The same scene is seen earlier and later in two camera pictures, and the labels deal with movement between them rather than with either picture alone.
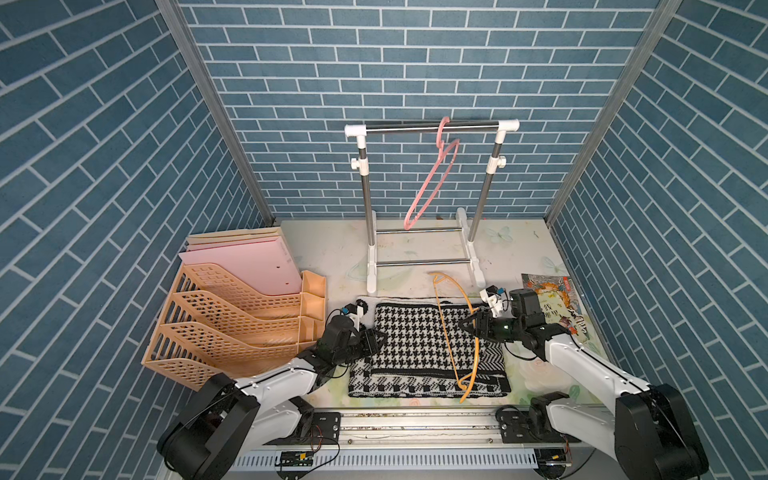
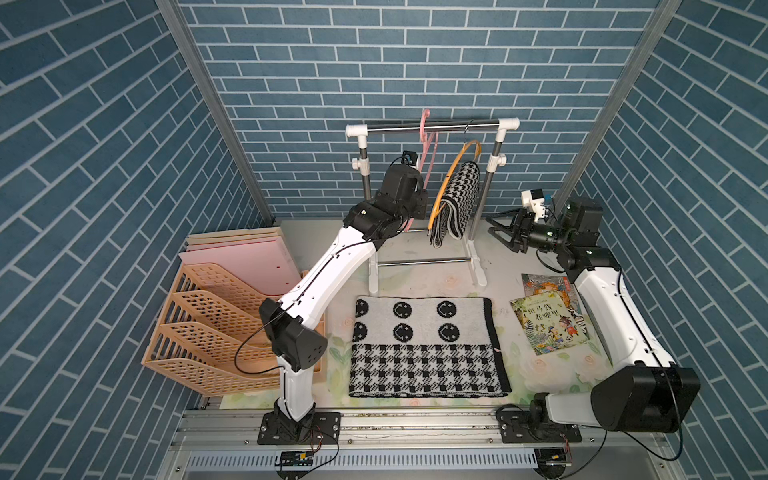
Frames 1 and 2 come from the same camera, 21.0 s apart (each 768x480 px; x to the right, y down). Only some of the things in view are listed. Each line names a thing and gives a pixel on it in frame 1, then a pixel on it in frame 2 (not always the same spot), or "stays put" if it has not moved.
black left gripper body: x=349 y=350 to x=414 y=207
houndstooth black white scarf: x=426 y=339 to x=458 y=206
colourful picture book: x=558 y=302 stays put
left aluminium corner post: x=185 y=37 stays put
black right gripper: x=484 y=316 to x=517 y=242
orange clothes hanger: x=436 y=275 to x=447 y=171
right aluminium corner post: x=612 y=111 stays put
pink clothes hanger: x=443 y=148 to x=425 y=138
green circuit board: x=297 y=458 stays put
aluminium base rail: x=410 y=445 stays put
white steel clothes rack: x=361 y=167 stays put
